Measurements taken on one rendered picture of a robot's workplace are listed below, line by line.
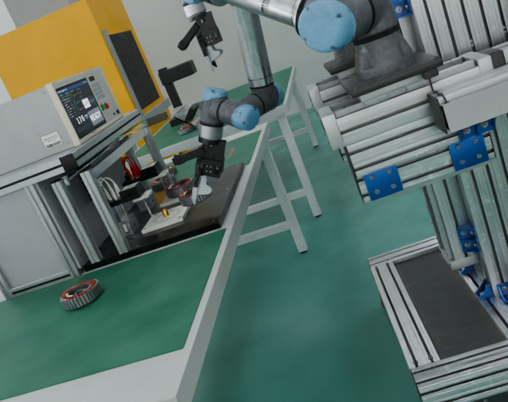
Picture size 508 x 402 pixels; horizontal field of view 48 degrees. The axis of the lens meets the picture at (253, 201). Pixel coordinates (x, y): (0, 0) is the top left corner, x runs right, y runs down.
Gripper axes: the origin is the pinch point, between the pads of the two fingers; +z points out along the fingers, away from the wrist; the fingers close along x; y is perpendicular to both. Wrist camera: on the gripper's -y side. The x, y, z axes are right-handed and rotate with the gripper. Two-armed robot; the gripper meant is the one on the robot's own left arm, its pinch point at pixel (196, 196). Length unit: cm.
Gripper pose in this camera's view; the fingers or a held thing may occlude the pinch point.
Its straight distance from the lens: 185.8
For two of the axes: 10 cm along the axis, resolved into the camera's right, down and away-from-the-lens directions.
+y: 9.9, 1.6, -0.4
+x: 1.0, -3.4, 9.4
